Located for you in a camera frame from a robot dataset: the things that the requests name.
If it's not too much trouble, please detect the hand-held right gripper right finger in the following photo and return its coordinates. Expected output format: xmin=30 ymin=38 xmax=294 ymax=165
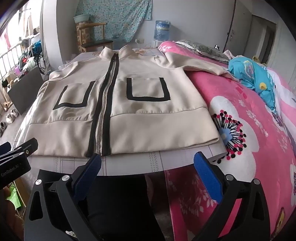
xmin=194 ymin=152 xmax=272 ymax=241

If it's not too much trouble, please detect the blue water jug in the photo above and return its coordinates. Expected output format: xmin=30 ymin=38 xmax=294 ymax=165
xmin=154 ymin=20 xmax=171 ymax=42

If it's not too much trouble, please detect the dark grey board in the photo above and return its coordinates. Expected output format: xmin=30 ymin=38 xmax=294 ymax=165
xmin=7 ymin=66 xmax=47 ymax=115

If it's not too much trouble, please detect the green basin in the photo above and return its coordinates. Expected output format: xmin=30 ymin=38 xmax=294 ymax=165
xmin=73 ymin=14 xmax=91 ymax=24

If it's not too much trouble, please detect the cluttered storage rack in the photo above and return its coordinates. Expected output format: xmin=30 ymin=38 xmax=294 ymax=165
xmin=18 ymin=28 xmax=50 ymax=75

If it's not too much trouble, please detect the blue printed cloth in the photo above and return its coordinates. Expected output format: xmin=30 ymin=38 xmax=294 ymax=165
xmin=228 ymin=56 xmax=278 ymax=112

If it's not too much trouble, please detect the stack of cardboard boxes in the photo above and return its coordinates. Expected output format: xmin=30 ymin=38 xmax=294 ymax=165
xmin=76 ymin=22 xmax=91 ymax=52

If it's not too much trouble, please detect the wooden chair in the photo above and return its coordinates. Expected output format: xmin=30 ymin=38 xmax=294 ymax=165
xmin=76 ymin=22 xmax=114 ymax=55

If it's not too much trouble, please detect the pink floral blanket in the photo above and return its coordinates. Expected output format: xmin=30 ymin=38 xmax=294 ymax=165
xmin=148 ymin=40 xmax=296 ymax=241

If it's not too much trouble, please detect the green box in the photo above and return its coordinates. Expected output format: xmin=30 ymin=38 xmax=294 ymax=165
xmin=6 ymin=185 xmax=22 ymax=207

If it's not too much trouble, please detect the pale pink cloth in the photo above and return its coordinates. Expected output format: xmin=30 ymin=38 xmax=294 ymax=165
xmin=222 ymin=49 xmax=236 ymax=60

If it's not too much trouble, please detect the beige zip jacket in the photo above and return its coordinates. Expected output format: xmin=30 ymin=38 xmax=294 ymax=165
xmin=23 ymin=45 xmax=238 ymax=158

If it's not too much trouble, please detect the teal floral hanging cloth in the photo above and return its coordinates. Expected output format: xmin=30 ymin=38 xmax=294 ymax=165
xmin=76 ymin=0 xmax=153 ymax=42

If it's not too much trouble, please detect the grey patterned pillow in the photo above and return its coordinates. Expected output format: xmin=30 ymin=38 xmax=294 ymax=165
xmin=173 ymin=40 xmax=229 ymax=64

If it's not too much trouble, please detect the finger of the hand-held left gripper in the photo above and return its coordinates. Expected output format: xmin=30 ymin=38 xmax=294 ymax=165
xmin=0 ymin=138 xmax=39 ymax=161

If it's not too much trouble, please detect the white shoe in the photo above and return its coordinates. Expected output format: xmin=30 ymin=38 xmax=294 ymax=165
xmin=6 ymin=112 xmax=19 ymax=124

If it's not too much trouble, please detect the metal balcony railing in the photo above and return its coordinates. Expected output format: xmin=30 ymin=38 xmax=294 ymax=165
xmin=0 ymin=44 xmax=23 ymax=81

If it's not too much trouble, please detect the grey door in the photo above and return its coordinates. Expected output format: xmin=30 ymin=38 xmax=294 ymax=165
xmin=250 ymin=14 xmax=277 ymax=67

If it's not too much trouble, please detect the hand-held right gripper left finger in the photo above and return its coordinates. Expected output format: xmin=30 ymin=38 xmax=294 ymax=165
xmin=23 ymin=153 xmax=102 ymax=241

